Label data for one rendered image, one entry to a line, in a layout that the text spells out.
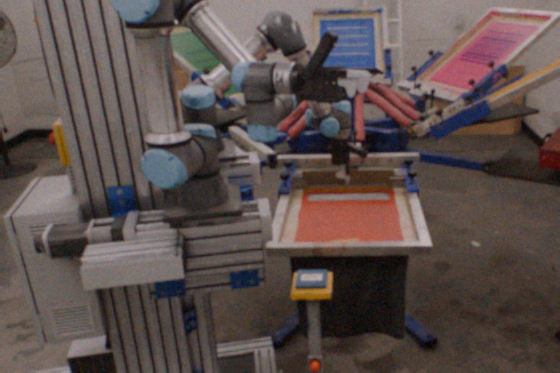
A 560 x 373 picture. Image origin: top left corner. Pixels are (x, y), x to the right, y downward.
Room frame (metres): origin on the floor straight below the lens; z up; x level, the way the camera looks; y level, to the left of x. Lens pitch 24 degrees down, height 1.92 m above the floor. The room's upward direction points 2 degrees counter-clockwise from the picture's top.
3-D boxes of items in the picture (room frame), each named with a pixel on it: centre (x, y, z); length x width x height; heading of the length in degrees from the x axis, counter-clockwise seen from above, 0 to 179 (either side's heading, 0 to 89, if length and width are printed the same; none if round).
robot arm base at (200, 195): (1.59, 0.39, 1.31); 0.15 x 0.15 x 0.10
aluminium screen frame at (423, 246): (2.15, -0.07, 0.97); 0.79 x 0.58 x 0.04; 178
